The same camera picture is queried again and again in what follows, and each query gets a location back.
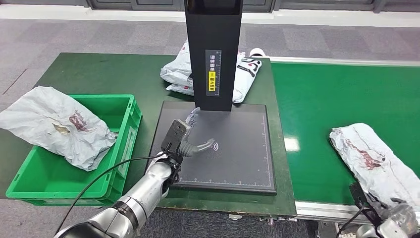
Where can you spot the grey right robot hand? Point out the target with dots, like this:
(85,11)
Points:
(403,213)

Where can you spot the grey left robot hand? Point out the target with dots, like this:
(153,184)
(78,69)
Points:
(195,149)

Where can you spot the white parcel red dot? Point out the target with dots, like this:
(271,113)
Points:
(367,148)

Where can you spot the white parcel red print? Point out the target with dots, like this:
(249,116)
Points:
(49,115)

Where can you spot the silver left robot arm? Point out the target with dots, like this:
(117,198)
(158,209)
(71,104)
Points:
(141,197)

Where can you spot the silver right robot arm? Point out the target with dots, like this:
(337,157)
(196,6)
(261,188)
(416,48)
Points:
(387,231)

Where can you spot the black inbound scanner machine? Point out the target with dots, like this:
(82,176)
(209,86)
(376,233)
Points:
(239,148)

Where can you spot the flat white parcel bag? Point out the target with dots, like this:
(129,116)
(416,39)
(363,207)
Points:
(179,88)

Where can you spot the white parcel black print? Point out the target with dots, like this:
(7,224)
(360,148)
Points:
(245,80)

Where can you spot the white conveyor roller end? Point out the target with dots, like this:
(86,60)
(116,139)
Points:
(257,52)

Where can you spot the green conveyor belt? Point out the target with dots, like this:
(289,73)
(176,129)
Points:
(328,98)

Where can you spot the black yellow label sticker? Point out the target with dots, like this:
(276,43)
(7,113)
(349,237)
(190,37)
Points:
(213,65)

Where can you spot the green plastic crate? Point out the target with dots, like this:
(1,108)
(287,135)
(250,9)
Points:
(49,184)

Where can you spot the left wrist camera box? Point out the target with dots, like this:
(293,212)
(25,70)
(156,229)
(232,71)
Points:
(175,134)

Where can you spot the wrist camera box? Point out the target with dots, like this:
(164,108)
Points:
(358,193)
(175,134)

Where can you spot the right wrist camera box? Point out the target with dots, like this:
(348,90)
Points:
(358,193)

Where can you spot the white plastic table bracket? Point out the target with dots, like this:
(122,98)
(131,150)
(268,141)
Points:
(235,216)

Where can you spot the aluminium conveyor frame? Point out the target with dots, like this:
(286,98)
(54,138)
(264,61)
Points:
(361,61)

